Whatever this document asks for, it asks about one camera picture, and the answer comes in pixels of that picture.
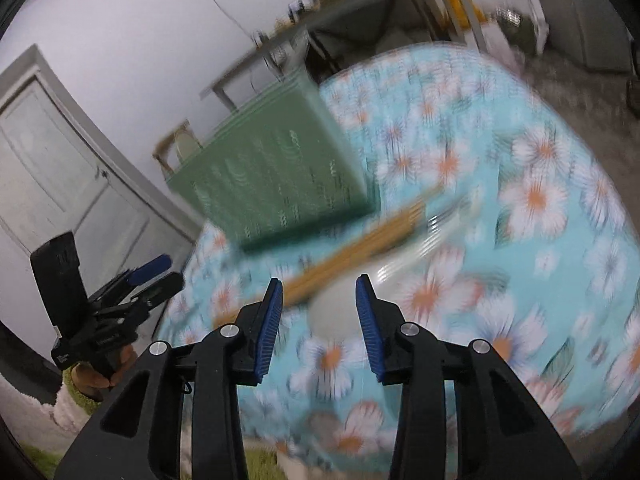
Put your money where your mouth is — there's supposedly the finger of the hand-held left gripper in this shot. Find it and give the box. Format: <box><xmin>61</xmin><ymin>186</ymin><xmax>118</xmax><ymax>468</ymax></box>
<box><xmin>119</xmin><ymin>254</ymin><xmax>173</xmax><ymax>286</ymax></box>
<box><xmin>127</xmin><ymin>272</ymin><xmax>186</xmax><ymax>311</ymax></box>

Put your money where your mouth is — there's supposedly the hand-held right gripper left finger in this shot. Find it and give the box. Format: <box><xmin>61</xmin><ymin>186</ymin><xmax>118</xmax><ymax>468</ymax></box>
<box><xmin>57</xmin><ymin>277</ymin><xmax>285</xmax><ymax>480</ymax></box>

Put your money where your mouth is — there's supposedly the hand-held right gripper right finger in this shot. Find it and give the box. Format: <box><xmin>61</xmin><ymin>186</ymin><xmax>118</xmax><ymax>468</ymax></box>
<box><xmin>355</xmin><ymin>274</ymin><xmax>583</xmax><ymax>480</ymax></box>

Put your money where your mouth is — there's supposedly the bundle of wooden chopsticks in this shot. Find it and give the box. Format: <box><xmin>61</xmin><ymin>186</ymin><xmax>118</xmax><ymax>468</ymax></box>
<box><xmin>212</xmin><ymin>185</ymin><xmax>443</xmax><ymax>323</ymax></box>

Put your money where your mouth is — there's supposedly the green ribbed utensil box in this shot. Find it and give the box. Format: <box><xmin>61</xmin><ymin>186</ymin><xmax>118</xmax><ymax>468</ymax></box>
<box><xmin>165</xmin><ymin>67</ymin><xmax>382</xmax><ymax>253</ymax></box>

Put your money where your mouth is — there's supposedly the person's left forearm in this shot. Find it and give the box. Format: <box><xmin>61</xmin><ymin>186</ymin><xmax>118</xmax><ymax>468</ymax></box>
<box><xmin>52</xmin><ymin>382</ymin><xmax>108</xmax><ymax>431</ymax></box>

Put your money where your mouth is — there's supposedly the person's left hand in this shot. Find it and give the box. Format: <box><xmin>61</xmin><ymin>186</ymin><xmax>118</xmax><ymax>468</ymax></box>
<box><xmin>70</xmin><ymin>342</ymin><xmax>140</xmax><ymax>402</ymax></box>

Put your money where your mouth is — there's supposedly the clear plastic spoon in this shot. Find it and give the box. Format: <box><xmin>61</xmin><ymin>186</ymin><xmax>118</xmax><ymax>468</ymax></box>
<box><xmin>307</xmin><ymin>200</ymin><xmax>476</xmax><ymax>348</ymax></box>

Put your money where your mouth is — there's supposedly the wooden chair with black seat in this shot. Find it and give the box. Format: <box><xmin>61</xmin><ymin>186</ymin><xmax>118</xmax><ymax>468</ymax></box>
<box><xmin>152</xmin><ymin>119</ymin><xmax>203</xmax><ymax>178</ymax></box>

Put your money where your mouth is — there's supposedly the white door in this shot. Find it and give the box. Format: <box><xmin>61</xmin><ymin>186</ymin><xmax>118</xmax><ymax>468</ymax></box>
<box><xmin>0</xmin><ymin>45</ymin><xmax>203</xmax><ymax>311</ymax></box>

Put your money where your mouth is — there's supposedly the blue floral tablecloth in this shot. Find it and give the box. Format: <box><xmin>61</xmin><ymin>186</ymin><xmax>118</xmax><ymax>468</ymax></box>
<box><xmin>155</xmin><ymin>42</ymin><xmax>633</xmax><ymax>473</ymax></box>

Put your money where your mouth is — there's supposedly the yellow plastic bag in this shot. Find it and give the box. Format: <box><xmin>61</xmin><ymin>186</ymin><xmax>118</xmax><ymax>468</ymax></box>
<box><xmin>442</xmin><ymin>0</ymin><xmax>483</xmax><ymax>28</ymax></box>

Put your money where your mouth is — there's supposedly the grey refrigerator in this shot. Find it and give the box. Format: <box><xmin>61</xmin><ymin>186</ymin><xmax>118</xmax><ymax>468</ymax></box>
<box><xmin>550</xmin><ymin>0</ymin><xmax>633</xmax><ymax>73</ymax></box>

